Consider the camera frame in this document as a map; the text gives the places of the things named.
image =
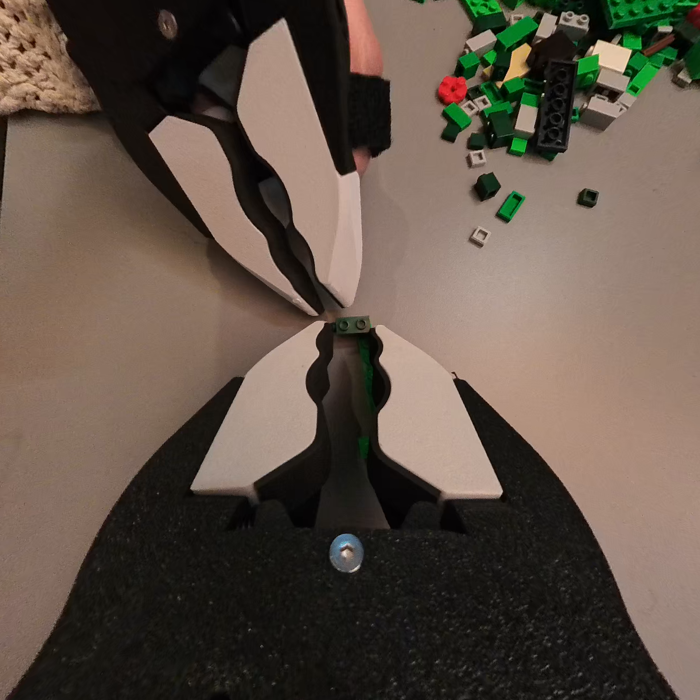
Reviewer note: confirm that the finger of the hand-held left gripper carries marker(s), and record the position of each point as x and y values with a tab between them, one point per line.
208	180
295	120

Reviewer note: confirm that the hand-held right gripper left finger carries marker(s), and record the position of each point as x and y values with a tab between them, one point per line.
262	426

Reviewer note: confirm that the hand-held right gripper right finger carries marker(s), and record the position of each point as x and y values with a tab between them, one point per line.
432	432

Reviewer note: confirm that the dark green small lego plate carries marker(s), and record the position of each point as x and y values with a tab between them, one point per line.
344	326

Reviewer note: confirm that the pile of lego pieces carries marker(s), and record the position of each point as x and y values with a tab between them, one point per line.
514	33

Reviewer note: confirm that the person's left forearm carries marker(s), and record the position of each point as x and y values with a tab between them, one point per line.
33	71

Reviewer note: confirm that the red lego flower piece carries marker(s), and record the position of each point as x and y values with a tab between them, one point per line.
453	88

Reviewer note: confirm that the small light grey lego tile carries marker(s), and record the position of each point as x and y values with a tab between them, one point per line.
477	158

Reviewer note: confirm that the dark green square lego brick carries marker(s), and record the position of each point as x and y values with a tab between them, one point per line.
486	186

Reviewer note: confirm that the bright green lego tile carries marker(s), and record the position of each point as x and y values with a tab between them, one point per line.
510	206

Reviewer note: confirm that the black long lego brick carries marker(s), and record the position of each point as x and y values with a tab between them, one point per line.
556	104

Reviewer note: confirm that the small dark green lego brick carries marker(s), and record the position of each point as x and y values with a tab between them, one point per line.
588	197

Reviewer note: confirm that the person's left hand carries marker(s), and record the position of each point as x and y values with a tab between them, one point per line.
365	44

